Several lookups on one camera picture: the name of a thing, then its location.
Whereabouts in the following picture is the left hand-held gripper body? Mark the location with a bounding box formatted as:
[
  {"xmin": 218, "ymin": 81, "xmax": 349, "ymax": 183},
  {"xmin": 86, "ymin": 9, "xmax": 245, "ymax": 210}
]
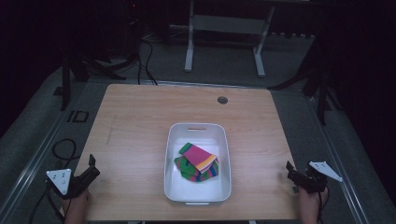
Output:
[{"xmin": 46, "ymin": 167, "xmax": 98, "ymax": 201}]

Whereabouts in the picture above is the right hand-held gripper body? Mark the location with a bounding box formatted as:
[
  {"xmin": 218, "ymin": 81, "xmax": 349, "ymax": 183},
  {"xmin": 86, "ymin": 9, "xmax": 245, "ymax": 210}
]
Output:
[{"xmin": 287, "ymin": 161, "xmax": 344, "ymax": 195}]

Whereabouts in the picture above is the pink striped sock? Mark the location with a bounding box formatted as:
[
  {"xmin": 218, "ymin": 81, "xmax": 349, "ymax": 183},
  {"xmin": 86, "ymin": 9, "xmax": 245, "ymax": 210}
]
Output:
[{"xmin": 178, "ymin": 142, "xmax": 219, "ymax": 175}]

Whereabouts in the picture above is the white plastic bin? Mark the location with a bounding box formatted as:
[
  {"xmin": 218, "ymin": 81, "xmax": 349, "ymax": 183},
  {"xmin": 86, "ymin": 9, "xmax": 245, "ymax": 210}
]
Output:
[{"xmin": 163, "ymin": 122, "xmax": 233, "ymax": 206}]

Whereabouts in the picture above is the green striped sock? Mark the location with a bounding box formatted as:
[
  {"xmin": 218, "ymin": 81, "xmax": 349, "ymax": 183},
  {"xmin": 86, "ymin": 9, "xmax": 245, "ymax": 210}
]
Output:
[{"xmin": 173, "ymin": 155, "xmax": 220, "ymax": 183}]

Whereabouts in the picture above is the person's right hand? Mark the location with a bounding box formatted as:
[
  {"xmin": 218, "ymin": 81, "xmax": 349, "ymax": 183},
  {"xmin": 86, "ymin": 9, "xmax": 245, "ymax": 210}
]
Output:
[{"xmin": 298, "ymin": 186, "xmax": 330, "ymax": 224}]

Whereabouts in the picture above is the person's left hand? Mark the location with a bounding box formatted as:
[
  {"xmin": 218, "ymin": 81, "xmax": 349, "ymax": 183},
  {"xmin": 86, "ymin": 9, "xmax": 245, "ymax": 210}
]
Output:
[{"xmin": 61, "ymin": 189, "xmax": 92, "ymax": 224}]

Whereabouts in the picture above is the black tripod stand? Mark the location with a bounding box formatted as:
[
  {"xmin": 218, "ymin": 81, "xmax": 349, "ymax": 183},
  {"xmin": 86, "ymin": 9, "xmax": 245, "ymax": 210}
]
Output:
[
  {"xmin": 53, "ymin": 18, "xmax": 141, "ymax": 112},
  {"xmin": 267, "ymin": 31, "xmax": 344, "ymax": 127}
]

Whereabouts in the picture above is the white metal stand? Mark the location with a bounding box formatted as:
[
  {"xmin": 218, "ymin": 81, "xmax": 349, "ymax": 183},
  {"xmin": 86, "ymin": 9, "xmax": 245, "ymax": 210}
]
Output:
[{"xmin": 183, "ymin": 0, "xmax": 277, "ymax": 78}]

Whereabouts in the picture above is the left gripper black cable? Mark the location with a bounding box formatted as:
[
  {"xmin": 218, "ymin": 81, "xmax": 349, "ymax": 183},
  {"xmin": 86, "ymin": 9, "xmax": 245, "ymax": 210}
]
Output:
[{"xmin": 36, "ymin": 181, "xmax": 65, "ymax": 224}]

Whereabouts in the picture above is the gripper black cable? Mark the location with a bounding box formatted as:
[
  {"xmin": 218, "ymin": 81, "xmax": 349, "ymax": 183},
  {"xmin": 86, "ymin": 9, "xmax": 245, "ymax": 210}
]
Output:
[
  {"xmin": 317, "ymin": 186, "xmax": 331, "ymax": 224},
  {"xmin": 36, "ymin": 181, "xmax": 65, "ymax": 224}
]

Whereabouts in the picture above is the black looped cable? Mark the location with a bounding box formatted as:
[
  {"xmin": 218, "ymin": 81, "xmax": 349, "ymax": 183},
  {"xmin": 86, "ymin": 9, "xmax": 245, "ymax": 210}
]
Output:
[{"xmin": 51, "ymin": 138, "xmax": 81, "ymax": 163}]

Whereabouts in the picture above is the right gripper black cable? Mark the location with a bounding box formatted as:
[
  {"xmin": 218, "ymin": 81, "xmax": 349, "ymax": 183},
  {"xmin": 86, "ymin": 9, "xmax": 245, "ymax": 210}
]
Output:
[{"xmin": 317, "ymin": 186, "xmax": 331, "ymax": 224}]

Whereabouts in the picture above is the black floor cable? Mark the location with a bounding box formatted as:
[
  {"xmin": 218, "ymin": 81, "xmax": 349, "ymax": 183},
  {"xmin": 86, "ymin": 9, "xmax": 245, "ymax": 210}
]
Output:
[{"xmin": 136, "ymin": 31, "xmax": 159, "ymax": 86}]

